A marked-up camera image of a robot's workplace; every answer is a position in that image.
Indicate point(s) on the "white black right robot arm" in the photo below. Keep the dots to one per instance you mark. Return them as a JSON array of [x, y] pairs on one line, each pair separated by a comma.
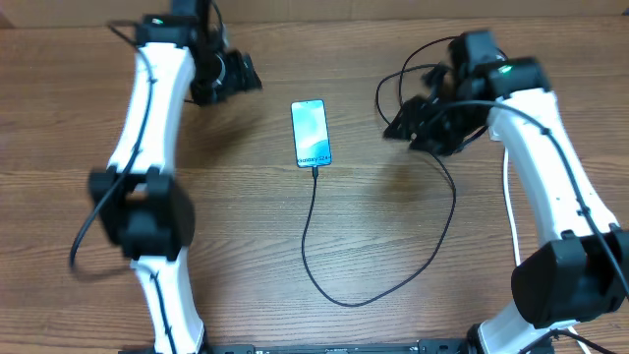
[[579, 271]]

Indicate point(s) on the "blue Galaxy smartphone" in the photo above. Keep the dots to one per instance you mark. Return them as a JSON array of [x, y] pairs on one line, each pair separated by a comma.
[[311, 137]]

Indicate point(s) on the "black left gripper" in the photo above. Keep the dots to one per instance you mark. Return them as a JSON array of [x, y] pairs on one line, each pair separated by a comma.
[[241, 78]]

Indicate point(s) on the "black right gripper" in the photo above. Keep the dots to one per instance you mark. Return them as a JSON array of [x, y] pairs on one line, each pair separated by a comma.
[[414, 120]]

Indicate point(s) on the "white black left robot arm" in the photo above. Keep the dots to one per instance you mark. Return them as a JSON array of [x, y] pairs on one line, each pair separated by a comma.
[[180, 57]]

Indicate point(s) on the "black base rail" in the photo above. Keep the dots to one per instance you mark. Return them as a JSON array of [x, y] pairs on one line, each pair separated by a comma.
[[423, 346]]

